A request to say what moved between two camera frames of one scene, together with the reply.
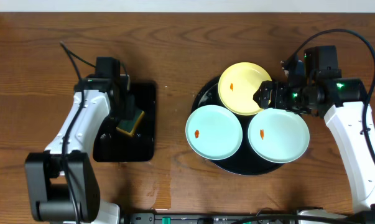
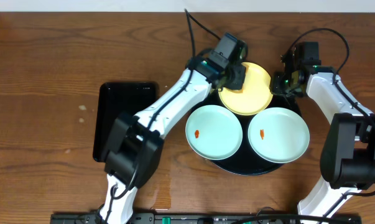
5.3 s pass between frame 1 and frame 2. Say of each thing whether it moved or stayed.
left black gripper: moved
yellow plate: stayed
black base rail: stayed
